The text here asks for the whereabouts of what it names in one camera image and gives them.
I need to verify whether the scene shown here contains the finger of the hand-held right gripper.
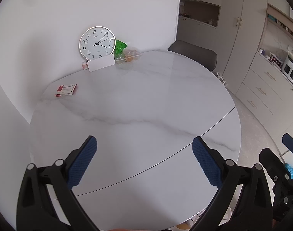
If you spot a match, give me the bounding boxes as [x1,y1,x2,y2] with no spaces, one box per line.
[282,133,293,154]
[259,148,292,190]

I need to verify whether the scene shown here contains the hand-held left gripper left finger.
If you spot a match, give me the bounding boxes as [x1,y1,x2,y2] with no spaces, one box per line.
[16,135,100,231]

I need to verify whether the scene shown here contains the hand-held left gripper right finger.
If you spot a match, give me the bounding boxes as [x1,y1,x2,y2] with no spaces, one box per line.
[191,136,273,231]

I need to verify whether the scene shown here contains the blue plastic bag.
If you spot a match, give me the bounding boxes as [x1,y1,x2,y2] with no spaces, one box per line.
[284,163,293,180]

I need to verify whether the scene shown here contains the beige drawer cabinet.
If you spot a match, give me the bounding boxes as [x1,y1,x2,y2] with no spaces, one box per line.
[235,52,293,135]

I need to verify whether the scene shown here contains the white and silver appliance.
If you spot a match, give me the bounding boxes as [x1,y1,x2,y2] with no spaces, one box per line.
[281,54,293,82]

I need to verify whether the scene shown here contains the red and white medicine box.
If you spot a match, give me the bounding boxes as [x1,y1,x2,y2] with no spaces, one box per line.
[55,83,78,98]

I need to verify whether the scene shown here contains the white dish rack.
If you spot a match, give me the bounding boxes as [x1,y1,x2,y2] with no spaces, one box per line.
[267,52,285,70]

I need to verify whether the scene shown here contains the white card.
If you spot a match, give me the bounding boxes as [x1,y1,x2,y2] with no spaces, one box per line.
[87,54,116,73]

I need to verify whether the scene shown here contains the grey chair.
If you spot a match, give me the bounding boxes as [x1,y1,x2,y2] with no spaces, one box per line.
[167,40,218,72]

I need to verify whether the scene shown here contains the green plastic bag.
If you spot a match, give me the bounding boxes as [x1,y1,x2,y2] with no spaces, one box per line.
[114,40,128,59]

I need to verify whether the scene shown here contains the beige tall wardrobe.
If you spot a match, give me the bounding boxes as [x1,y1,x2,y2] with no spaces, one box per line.
[179,0,269,94]

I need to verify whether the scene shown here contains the round white wall clock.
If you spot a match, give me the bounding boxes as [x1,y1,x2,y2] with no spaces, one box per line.
[79,26,116,61]

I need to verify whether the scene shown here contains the open wall shelf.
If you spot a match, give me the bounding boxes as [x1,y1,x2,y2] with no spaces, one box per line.
[267,3,293,39]

